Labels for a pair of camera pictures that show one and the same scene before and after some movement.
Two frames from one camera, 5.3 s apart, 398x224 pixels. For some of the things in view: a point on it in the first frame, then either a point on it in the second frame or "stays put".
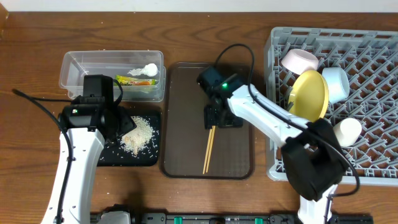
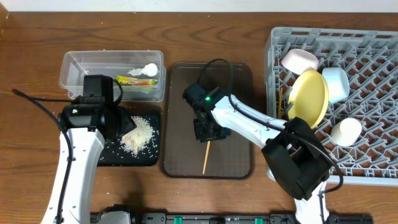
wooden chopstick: (212, 139) → (280, 102)
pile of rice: (138, 137) stays put
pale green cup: (347, 131) stays put
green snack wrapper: (132, 81) stays put
